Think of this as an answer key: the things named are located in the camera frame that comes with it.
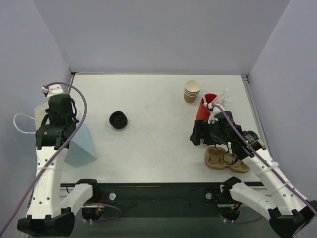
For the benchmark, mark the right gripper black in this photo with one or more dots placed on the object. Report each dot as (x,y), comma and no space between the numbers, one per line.
(197,132)

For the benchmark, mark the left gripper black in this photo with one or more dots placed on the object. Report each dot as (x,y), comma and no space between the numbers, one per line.
(46,115)

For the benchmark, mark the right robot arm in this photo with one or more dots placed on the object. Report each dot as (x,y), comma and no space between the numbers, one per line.
(286,209)

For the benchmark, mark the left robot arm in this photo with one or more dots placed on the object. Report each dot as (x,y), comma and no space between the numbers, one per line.
(47,215)

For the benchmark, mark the red straw holder cup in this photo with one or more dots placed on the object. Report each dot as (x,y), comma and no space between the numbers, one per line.
(203,113)

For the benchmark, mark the brown pulp cup carrier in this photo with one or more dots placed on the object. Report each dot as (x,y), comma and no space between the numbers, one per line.
(218,158)

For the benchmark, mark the white wrapped straws bundle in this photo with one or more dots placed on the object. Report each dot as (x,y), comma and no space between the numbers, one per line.
(222,98)

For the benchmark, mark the blue paper bag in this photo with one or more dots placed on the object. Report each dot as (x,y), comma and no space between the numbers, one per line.
(81,149)

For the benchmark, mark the stack of brown paper cups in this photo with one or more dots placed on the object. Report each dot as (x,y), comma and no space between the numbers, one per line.
(191,91)

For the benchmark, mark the stack of black lids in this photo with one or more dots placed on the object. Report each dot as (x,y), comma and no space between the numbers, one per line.
(118,120)

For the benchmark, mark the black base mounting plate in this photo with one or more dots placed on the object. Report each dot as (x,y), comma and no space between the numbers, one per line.
(156,200)

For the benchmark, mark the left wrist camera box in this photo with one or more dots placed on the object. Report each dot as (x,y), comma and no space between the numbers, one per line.
(52,90)

